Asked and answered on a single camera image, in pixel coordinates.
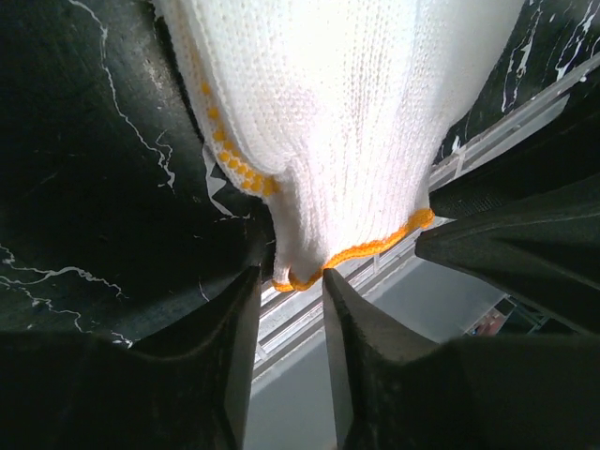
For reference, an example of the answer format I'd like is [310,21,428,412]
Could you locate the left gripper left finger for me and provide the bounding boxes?
[1,266,261,449]

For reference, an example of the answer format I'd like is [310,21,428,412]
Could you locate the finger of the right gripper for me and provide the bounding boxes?
[415,175,599,334]

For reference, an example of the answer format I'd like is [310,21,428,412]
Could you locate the yellow coated glove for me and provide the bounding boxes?
[156,1,522,292]

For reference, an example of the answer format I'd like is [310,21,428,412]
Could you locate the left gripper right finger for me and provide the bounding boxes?
[322,269,599,449]

